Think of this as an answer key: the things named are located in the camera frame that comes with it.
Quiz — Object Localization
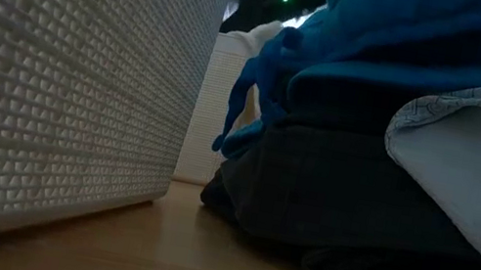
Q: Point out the teal blue garment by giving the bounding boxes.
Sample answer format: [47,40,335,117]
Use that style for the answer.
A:
[210,0,481,204]

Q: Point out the white garment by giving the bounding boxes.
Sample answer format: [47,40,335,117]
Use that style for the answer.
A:
[225,12,286,49]

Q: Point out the dark grey garment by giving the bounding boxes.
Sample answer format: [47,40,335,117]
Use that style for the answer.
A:
[193,100,481,270]

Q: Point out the white woven-pattern plastic basket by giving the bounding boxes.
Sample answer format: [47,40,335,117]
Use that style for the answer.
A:
[171,27,283,196]
[0,0,236,270]

